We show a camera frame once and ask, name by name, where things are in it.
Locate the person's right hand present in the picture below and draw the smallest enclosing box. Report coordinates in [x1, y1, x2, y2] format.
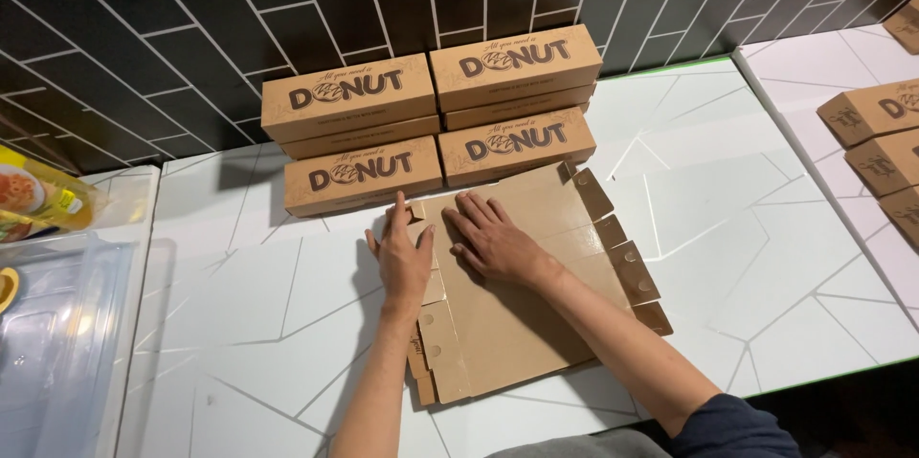
[441, 191, 563, 290]

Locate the person's left hand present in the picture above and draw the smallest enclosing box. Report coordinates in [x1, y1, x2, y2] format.
[365, 191, 437, 317]

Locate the brown cardboard box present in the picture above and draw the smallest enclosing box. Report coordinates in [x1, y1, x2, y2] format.
[404, 160, 674, 407]

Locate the brown printed donut box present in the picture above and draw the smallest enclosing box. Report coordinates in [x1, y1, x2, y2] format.
[882, 0, 919, 56]
[438, 107, 597, 188]
[844, 128, 919, 199]
[261, 53, 441, 160]
[816, 78, 919, 149]
[878, 186, 919, 251]
[283, 135, 445, 219]
[429, 23, 604, 132]

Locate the person's grey clothing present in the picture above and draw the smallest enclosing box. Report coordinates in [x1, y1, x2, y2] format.
[487, 427, 683, 458]

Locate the person's dark blue sleeve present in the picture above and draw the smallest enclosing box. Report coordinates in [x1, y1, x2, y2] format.
[671, 393, 803, 458]

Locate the clear plastic storage container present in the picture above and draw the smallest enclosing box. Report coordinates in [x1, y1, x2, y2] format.
[0, 231, 139, 458]

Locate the yellow cooking oil pouch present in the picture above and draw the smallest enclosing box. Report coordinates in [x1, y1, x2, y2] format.
[0, 145, 110, 244]

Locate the small yellow round object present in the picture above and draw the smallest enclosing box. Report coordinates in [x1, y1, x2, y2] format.
[0, 267, 21, 314]

